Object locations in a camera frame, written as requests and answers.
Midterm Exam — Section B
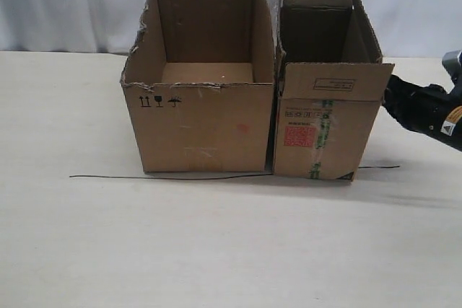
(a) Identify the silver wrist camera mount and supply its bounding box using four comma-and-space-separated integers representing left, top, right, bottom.
442, 50, 461, 98

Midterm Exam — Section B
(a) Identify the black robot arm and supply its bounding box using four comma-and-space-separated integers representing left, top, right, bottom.
382, 74, 461, 151

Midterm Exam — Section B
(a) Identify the narrow taped cardboard box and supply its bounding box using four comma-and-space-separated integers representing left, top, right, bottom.
272, 0, 393, 181

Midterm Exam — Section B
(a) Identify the large open cardboard box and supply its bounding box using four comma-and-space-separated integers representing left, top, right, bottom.
120, 0, 275, 173

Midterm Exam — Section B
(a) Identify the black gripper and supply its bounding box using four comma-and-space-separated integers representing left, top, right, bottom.
382, 74, 455, 138

